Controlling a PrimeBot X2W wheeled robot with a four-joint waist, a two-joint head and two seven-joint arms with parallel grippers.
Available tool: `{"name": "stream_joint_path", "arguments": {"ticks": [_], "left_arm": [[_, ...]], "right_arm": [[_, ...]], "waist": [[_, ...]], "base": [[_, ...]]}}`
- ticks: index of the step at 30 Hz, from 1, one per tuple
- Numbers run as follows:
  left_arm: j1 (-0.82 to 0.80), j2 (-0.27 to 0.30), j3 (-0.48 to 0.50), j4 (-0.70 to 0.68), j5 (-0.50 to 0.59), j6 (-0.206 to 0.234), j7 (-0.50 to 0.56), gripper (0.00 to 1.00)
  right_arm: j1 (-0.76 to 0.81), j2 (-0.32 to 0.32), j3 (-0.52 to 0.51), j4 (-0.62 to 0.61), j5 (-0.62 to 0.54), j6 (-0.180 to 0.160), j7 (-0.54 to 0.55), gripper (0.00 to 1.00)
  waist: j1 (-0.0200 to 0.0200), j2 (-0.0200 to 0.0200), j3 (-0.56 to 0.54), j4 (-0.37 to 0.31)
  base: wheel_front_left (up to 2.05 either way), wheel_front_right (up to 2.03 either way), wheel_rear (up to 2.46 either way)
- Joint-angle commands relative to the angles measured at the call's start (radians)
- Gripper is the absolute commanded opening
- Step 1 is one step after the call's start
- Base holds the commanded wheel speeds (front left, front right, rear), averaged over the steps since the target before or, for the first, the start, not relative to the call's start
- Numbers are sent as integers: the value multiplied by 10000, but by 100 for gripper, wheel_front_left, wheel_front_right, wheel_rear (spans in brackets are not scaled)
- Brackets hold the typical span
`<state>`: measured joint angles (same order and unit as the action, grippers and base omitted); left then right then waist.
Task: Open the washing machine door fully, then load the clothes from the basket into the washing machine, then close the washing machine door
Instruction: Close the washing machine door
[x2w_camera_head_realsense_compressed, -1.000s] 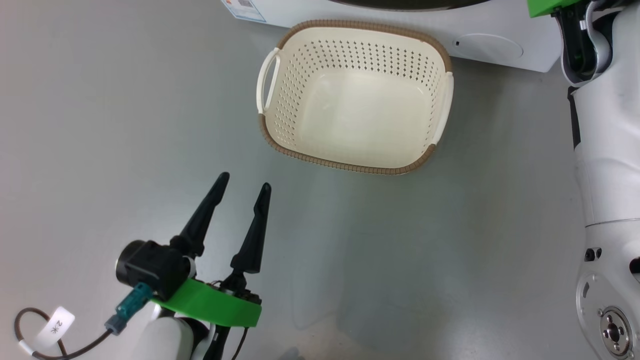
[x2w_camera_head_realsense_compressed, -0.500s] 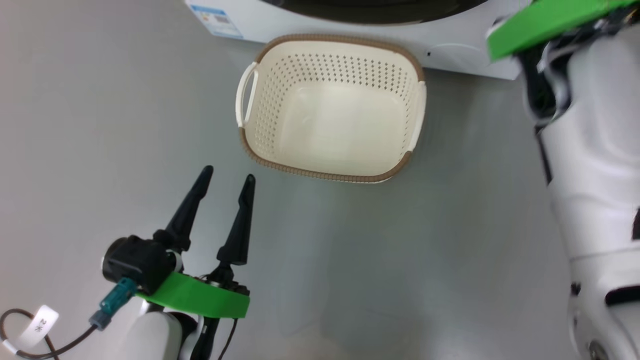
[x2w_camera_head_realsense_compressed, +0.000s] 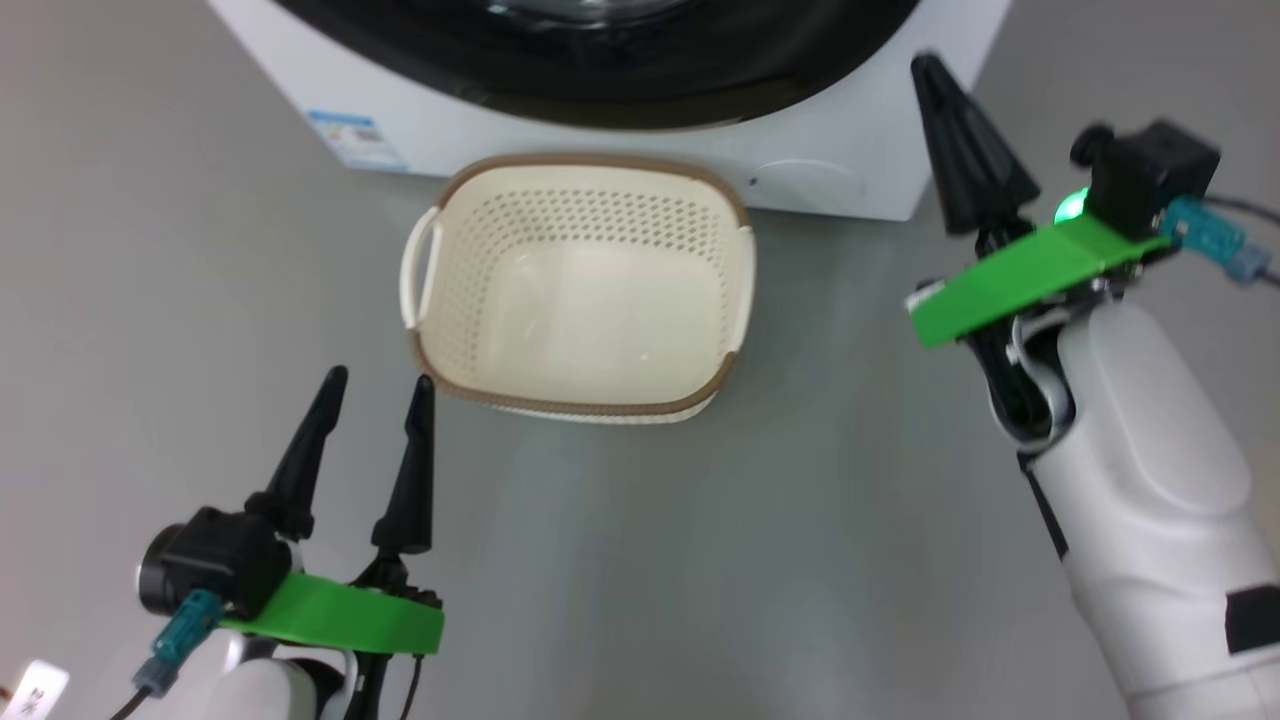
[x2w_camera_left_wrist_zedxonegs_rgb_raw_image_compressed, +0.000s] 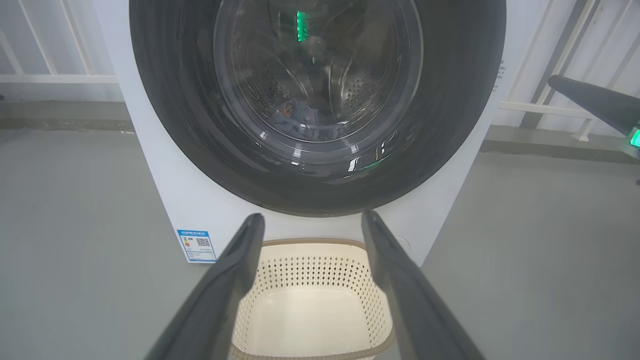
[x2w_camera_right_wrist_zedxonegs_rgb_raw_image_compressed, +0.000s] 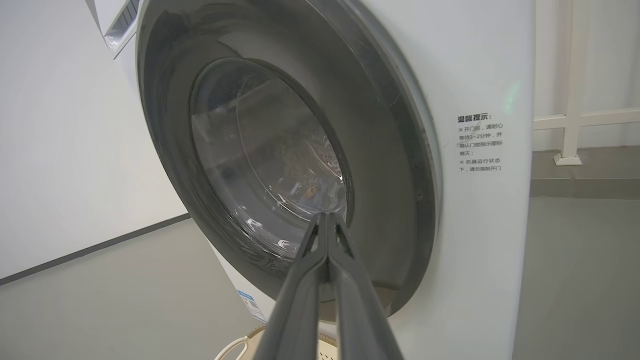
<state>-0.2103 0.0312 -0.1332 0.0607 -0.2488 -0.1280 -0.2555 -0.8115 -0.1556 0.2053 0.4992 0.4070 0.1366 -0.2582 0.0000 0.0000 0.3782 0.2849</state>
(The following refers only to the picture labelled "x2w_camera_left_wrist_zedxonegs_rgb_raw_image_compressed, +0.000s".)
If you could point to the blue bear print garment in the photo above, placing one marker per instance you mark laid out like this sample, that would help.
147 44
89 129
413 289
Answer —
305 120

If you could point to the steel washing machine drum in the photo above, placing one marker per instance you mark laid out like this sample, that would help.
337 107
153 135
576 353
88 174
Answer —
360 85

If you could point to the white metal railing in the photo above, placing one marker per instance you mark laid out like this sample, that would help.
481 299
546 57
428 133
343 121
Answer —
50 78
545 107

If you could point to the black round glass washer door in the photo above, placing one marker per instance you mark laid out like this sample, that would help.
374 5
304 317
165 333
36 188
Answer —
170 100

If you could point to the cream perforated laundry basket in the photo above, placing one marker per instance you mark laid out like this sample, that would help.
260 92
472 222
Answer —
315 310

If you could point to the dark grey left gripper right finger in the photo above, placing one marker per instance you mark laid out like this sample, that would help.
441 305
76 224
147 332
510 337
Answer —
410 300

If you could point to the blue energy label sticker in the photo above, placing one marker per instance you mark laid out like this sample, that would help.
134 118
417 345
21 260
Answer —
196 246

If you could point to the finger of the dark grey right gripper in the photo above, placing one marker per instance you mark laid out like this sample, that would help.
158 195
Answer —
605 105

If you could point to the white front-load washing machine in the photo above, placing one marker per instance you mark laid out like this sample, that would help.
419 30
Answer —
200 220

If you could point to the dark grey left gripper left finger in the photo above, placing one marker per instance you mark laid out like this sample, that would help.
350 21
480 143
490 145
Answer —
220 300

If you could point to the round white filter cover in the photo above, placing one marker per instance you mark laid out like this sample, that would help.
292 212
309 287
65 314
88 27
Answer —
403 242

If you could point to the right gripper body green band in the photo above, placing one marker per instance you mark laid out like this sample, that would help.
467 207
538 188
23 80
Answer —
636 140

